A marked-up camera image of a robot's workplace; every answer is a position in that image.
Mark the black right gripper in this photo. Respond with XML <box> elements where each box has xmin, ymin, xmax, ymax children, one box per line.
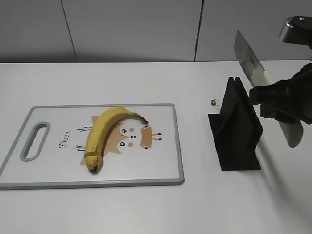
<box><xmin>249</xmin><ymin>63</ymin><xmax>312</xmax><ymax>124</ymax></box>

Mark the knife with white handle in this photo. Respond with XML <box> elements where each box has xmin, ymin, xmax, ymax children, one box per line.
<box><xmin>234</xmin><ymin>31</ymin><xmax>303</xmax><ymax>148</ymax></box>

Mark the yellow banana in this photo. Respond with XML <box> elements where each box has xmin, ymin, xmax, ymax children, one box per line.
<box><xmin>84</xmin><ymin>106</ymin><xmax>149</xmax><ymax>158</ymax></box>

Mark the cut banana end piece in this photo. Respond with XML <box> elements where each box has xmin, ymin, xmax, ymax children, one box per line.
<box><xmin>80</xmin><ymin>155</ymin><xmax>102</xmax><ymax>171</ymax></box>

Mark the black knife stand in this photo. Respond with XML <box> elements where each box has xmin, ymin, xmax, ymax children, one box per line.
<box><xmin>207</xmin><ymin>77</ymin><xmax>263</xmax><ymax>171</ymax></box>

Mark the white cutting board grey rim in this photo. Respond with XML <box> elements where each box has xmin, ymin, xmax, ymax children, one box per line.
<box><xmin>0</xmin><ymin>103</ymin><xmax>184</xmax><ymax>190</ymax></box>

